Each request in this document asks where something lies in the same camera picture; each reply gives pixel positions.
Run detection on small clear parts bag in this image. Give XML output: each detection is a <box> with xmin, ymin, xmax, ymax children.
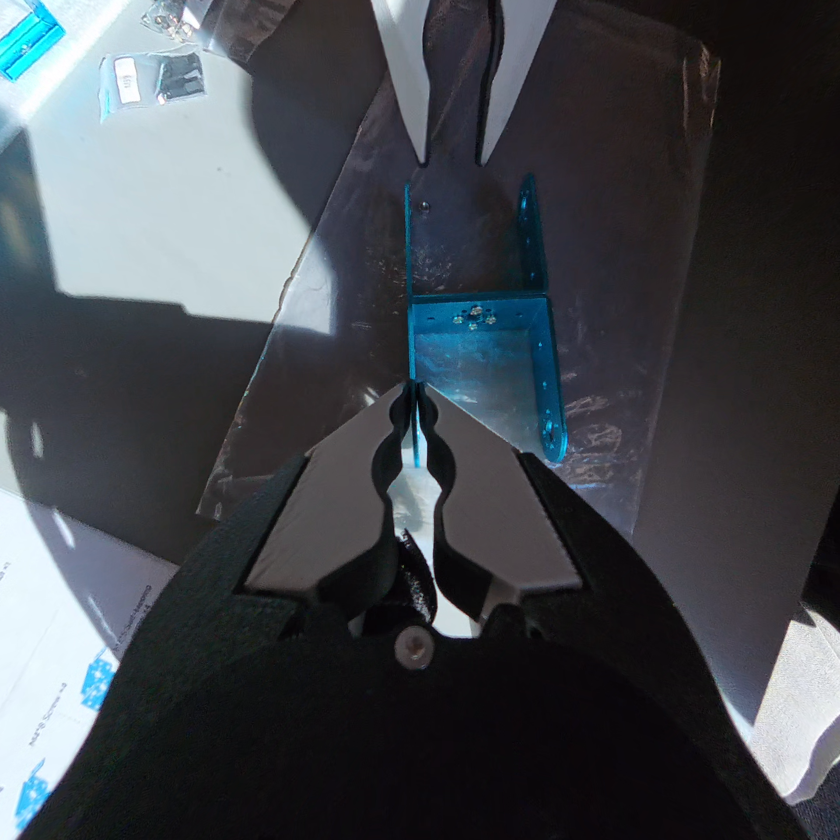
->
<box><xmin>138</xmin><ymin>0</ymin><xmax>298</xmax><ymax>61</ymax></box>
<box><xmin>99</xmin><ymin>50</ymin><xmax>210</xmax><ymax>127</ymax></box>

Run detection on clear plastic bag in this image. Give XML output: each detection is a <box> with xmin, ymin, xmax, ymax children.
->
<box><xmin>197</xmin><ymin>27</ymin><xmax>724</xmax><ymax>542</ymax></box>

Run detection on blue metal bracket assembly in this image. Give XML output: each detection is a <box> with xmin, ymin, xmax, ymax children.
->
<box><xmin>403</xmin><ymin>175</ymin><xmax>571</xmax><ymax>468</ymax></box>

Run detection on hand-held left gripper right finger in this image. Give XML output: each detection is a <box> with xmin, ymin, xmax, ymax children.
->
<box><xmin>418</xmin><ymin>384</ymin><xmax>585</xmax><ymax>602</ymax></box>

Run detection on printed instruction manual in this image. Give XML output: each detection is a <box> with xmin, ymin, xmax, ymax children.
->
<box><xmin>0</xmin><ymin>489</ymin><xmax>179</xmax><ymax>840</ymax></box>

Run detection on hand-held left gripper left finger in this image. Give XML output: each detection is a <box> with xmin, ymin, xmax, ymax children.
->
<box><xmin>247</xmin><ymin>384</ymin><xmax>414</xmax><ymax>602</ymax></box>

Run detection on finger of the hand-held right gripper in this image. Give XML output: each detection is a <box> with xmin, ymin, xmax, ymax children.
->
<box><xmin>372</xmin><ymin>0</ymin><xmax>433</xmax><ymax>166</ymax></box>
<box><xmin>476</xmin><ymin>0</ymin><xmax>560</xmax><ymax>166</ymax></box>

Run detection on small blue metal bracket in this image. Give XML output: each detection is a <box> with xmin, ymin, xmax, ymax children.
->
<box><xmin>0</xmin><ymin>0</ymin><xmax>68</xmax><ymax>84</ymax></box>

